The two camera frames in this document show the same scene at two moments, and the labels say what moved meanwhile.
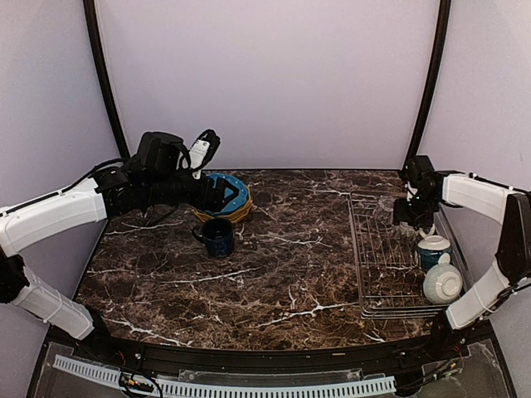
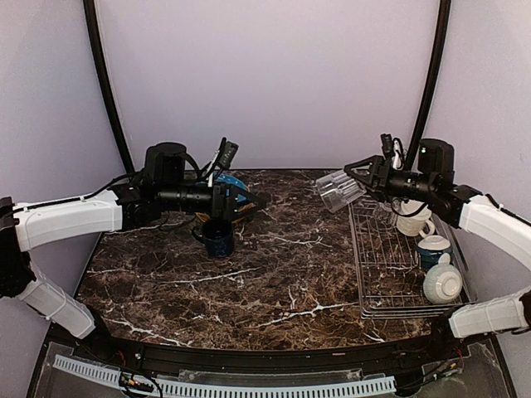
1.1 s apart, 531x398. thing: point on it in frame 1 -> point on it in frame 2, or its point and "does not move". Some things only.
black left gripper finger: x=223 y=184 -> x=241 y=197
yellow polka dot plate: x=234 y=215 does not move
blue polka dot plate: x=241 y=187 does not move
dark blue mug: x=217 y=234 does not move
